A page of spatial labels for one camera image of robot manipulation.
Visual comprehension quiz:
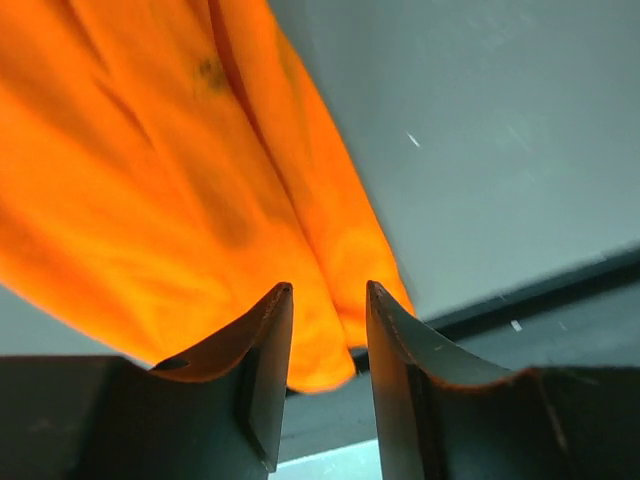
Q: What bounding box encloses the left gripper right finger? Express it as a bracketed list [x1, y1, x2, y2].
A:
[366, 281, 639, 479]

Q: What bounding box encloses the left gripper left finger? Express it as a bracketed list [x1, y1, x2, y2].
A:
[1, 283, 293, 479]

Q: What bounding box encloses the orange t shirt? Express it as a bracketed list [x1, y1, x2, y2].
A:
[1, 1, 410, 393]

